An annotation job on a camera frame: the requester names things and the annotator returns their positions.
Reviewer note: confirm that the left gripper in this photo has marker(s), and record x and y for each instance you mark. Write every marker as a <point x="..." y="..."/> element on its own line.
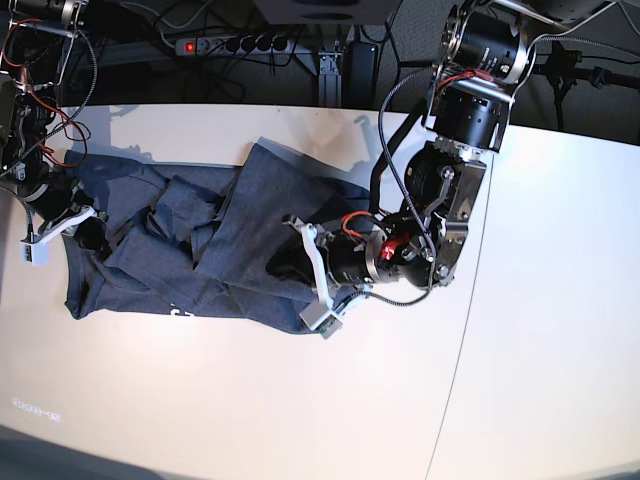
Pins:
<point x="339" y="266"/>

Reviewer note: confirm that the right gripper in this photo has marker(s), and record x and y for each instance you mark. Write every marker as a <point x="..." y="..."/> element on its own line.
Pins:
<point x="60" y="207"/>

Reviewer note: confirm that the blue grey T-shirt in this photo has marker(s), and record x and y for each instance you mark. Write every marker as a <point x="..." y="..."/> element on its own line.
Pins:
<point x="195" y="240"/>

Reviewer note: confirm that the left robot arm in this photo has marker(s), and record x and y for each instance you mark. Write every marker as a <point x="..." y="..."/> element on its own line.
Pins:
<point x="426" y="180"/>

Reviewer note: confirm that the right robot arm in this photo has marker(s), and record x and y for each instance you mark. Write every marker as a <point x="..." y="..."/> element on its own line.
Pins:
<point x="34" y="56"/>

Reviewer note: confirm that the white power strip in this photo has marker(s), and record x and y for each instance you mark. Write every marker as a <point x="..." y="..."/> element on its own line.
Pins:
<point x="234" y="45"/>

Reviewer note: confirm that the black tripod stand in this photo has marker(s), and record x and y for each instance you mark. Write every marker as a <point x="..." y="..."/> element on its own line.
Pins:
<point x="575" y="70"/>

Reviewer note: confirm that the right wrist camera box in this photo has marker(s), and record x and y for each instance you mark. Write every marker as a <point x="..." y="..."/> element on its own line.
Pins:
<point x="36" y="254"/>

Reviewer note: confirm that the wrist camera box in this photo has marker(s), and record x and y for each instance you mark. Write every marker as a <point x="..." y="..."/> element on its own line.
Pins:
<point x="321" y="319"/>
<point x="36" y="254"/>

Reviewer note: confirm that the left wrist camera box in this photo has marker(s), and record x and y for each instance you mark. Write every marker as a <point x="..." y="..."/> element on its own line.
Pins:
<point x="321" y="319"/>

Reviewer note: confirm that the aluminium frame post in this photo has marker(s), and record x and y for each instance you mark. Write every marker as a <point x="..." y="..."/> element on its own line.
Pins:
<point x="330" y="49"/>

